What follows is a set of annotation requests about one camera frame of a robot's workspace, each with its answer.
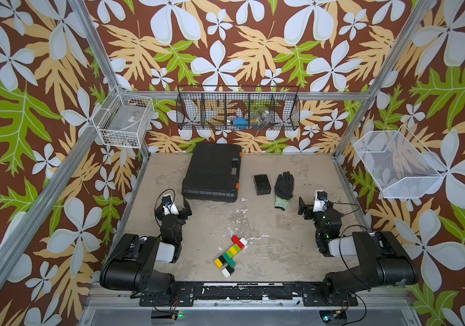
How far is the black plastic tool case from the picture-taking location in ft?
3.20

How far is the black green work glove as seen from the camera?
1.00 meters

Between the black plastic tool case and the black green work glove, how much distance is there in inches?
8.1

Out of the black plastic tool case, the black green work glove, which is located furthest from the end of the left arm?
the black green work glove
